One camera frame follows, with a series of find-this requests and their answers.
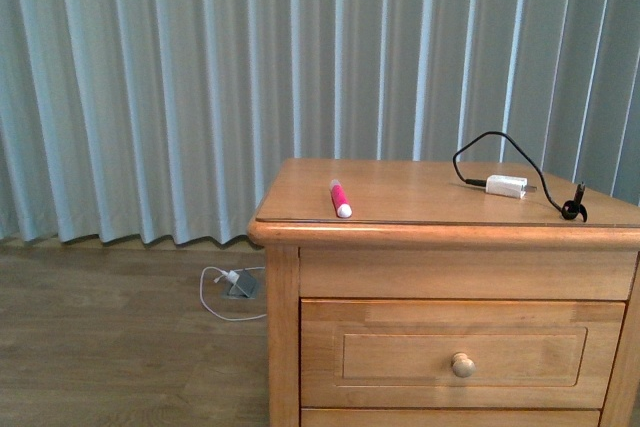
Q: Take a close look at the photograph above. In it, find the white power adapter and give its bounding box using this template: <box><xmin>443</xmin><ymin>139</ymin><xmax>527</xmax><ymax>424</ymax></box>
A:
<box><xmin>485</xmin><ymin>174</ymin><xmax>537</xmax><ymax>200</ymax></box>

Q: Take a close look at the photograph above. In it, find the wooden lower drawer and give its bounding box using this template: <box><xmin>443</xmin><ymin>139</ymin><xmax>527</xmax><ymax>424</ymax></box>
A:
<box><xmin>300</xmin><ymin>409</ymin><xmax>600</xmax><ymax>427</ymax></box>

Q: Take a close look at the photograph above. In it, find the open grey floor socket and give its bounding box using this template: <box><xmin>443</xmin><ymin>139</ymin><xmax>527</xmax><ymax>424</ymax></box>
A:
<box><xmin>222</xmin><ymin>271</ymin><xmax>260</xmax><ymax>299</ymax></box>

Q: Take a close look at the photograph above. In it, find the light grey pleated curtain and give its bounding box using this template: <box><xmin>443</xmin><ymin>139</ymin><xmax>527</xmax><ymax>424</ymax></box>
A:
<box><xmin>1</xmin><ymin>0</ymin><xmax>639</xmax><ymax>243</ymax></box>

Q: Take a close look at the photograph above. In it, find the wooden top drawer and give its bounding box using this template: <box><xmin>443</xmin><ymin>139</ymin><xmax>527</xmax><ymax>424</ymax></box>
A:
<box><xmin>301</xmin><ymin>299</ymin><xmax>625</xmax><ymax>409</ymax></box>

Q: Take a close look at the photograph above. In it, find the white cable on floor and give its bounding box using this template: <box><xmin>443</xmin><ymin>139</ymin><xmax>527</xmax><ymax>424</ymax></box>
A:
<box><xmin>199</xmin><ymin>265</ymin><xmax>268</xmax><ymax>321</ymax></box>

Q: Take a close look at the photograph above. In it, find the wooden nightstand cabinet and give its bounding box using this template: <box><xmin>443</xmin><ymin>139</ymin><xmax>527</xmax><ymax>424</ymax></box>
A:
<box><xmin>248</xmin><ymin>159</ymin><xmax>639</xmax><ymax>426</ymax></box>

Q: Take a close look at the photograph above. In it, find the white plug in floor socket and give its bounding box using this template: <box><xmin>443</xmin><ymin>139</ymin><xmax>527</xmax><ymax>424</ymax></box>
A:
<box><xmin>214</xmin><ymin>270</ymin><xmax>240</xmax><ymax>285</ymax></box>

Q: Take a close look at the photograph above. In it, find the pink marker with white cap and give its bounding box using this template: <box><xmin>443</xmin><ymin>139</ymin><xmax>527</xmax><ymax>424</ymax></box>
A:
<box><xmin>329</xmin><ymin>179</ymin><xmax>353</xmax><ymax>219</ymax></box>

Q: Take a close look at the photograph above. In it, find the round wooden drawer knob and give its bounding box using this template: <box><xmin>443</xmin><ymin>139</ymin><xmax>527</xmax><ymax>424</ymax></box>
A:
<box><xmin>451</xmin><ymin>352</ymin><xmax>476</xmax><ymax>378</ymax></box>

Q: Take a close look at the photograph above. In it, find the black cable with strap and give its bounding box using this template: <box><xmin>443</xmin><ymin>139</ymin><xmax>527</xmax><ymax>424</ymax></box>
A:
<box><xmin>452</xmin><ymin>131</ymin><xmax>590</xmax><ymax>222</ymax></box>

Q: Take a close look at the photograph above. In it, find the wooden drawer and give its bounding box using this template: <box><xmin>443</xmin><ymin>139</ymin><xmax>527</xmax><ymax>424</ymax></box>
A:
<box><xmin>301</xmin><ymin>299</ymin><xmax>625</xmax><ymax>409</ymax></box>
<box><xmin>300</xmin><ymin>409</ymin><xmax>600</xmax><ymax>427</ymax></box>

